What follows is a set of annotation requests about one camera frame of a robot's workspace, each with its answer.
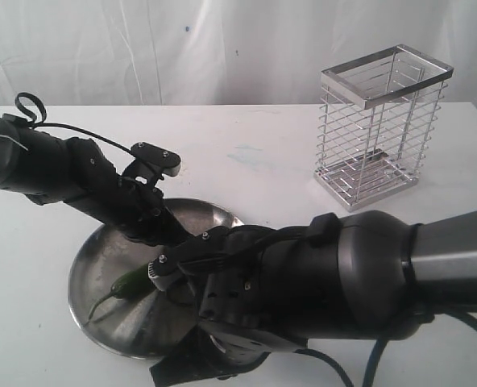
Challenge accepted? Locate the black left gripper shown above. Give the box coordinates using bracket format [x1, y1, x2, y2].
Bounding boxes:
[101, 169, 190, 246]

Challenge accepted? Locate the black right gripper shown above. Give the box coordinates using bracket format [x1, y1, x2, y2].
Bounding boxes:
[149, 273, 307, 381]

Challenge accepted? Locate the green chili pepper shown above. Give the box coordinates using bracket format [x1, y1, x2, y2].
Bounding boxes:
[85, 264, 156, 325]

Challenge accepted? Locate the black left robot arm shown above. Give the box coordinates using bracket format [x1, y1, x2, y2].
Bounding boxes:
[0, 114, 189, 246]

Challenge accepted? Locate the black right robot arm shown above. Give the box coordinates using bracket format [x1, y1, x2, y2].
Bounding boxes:
[149, 210, 477, 386]

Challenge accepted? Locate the round steel plate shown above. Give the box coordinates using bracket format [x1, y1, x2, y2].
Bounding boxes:
[68, 197, 246, 358]

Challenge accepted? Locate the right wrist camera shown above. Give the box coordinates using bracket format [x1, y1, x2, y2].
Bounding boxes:
[147, 226, 232, 292]

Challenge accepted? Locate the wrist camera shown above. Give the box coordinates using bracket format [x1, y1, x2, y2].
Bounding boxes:
[127, 142, 181, 177]
[147, 226, 232, 292]

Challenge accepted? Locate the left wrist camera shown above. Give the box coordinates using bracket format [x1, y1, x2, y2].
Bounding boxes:
[127, 142, 181, 177]

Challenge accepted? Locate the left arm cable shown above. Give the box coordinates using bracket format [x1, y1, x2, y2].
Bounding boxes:
[15, 92, 137, 156]

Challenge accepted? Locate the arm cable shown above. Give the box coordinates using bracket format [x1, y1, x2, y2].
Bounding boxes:
[169, 241, 477, 387]
[15, 92, 137, 156]

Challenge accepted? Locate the chrome wire utensil holder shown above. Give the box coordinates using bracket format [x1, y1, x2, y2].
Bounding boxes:
[313, 44, 454, 212]

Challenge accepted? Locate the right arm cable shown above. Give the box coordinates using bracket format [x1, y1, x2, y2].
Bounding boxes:
[169, 241, 477, 387]

